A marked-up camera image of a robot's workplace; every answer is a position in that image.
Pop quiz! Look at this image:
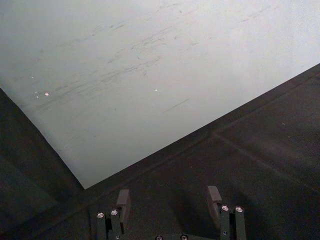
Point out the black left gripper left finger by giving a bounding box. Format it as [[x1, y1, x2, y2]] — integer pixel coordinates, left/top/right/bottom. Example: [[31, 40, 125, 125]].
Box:
[[96, 188, 132, 240]]

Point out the plain pale wall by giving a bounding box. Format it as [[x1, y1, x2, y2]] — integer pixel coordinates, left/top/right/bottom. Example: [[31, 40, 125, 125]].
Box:
[[0, 0, 320, 190]]

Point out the black table cloth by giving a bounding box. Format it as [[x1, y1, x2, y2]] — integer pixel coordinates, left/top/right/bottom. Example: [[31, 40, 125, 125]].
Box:
[[0, 62, 320, 240]]

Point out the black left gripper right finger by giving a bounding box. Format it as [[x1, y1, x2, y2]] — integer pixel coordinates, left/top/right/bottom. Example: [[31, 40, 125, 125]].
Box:
[[206, 185, 247, 240]]

